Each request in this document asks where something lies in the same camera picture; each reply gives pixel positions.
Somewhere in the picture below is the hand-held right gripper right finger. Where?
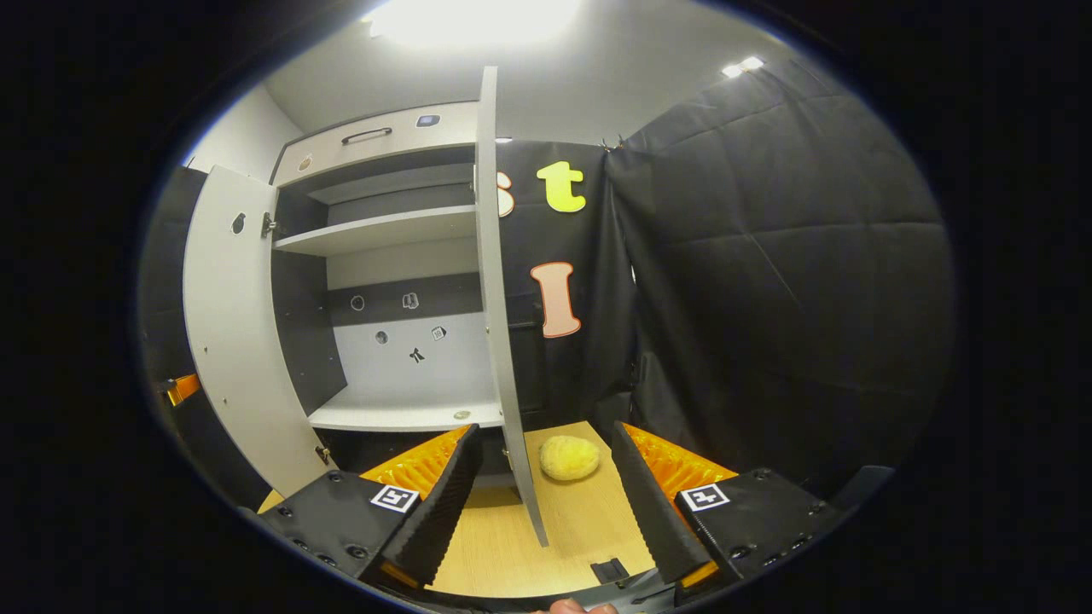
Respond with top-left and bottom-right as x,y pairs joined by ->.
610,420 -> 855,605

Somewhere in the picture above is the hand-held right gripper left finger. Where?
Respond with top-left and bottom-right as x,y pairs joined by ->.
256,423 -> 484,599

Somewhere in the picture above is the grey double-door shoe cabinet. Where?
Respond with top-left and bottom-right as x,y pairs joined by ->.
269,101 -> 513,497

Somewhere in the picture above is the yellow plush toy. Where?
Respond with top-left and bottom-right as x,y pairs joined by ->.
538,435 -> 602,483

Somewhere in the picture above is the black backdrop cloth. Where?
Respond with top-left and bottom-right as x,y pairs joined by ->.
141,60 -> 957,514

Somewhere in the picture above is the large ceiling light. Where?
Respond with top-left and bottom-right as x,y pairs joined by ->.
365,0 -> 583,49

